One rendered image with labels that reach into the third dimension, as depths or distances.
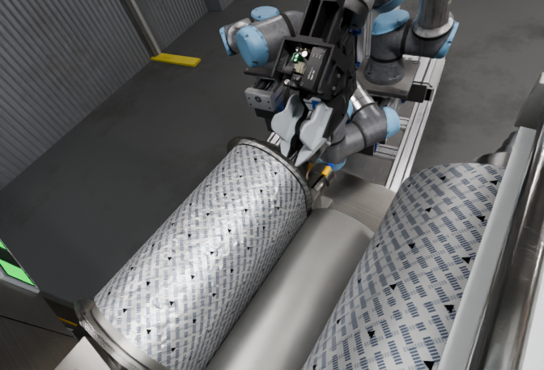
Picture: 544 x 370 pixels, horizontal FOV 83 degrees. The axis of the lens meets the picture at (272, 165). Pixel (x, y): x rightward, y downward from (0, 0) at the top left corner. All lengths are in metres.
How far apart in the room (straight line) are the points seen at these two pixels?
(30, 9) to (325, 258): 3.05
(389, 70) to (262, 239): 0.99
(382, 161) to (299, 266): 1.45
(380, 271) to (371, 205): 0.60
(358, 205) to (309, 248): 0.43
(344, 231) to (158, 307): 0.22
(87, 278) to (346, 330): 2.07
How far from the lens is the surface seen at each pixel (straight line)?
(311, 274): 0.37
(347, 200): 0.81
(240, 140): 0.40
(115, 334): 0.35
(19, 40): 3.17
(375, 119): 0.79
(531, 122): 0.25
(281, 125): 0.42
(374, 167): 1.76
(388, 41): 1.19
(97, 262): 2.23
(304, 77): 0.38
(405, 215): 0.24
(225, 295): 0.36
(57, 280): 2.36
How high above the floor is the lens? 1.59
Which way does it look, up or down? 49 degrees down
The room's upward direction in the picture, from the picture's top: 17 degrees counter-clockwise
